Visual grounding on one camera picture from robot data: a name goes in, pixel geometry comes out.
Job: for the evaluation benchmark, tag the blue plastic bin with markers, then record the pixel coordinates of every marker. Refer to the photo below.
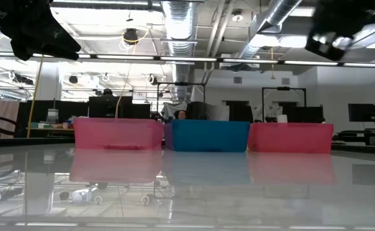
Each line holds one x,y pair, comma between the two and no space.
206,134

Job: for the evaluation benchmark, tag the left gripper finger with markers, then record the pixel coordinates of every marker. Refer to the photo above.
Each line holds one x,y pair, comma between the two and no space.
52,45

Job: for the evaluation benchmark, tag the white paper roll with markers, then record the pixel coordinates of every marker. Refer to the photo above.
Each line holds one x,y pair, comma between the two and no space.
282,118

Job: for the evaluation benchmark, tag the black monitor stand desk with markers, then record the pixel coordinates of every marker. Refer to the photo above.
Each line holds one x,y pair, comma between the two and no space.
367,133

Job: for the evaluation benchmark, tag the black monitor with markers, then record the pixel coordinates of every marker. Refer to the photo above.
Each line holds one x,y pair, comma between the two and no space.
362,112

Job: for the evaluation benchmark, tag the small red plastic bin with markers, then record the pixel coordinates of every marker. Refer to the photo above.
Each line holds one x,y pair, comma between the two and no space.
290,138

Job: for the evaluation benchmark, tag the black partition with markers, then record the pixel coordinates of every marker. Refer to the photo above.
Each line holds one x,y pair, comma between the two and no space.
110,109

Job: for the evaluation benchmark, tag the wooden side table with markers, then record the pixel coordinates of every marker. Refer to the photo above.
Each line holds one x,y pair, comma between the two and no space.
51,129

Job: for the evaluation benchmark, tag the black frame rig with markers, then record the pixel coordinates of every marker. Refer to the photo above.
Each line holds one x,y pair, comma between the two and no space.
284,88
181,83

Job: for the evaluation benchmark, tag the white cloth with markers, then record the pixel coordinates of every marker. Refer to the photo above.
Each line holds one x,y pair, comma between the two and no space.
169,109

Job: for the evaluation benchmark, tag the pale pink curtain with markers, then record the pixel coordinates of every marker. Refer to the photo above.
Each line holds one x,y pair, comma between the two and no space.
9,107

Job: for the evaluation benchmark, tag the large pink plastic bin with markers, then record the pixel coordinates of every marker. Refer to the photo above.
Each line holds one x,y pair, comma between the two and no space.
118,133

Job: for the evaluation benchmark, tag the long ceiling light bar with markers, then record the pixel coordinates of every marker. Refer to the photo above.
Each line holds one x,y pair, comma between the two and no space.
187,59

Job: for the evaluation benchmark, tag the clear plastic container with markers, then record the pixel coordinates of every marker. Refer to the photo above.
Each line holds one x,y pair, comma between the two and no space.
52,116

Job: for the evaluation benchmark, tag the silver ventilation duct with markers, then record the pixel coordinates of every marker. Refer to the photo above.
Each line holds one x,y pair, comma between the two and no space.
271,19
181,32

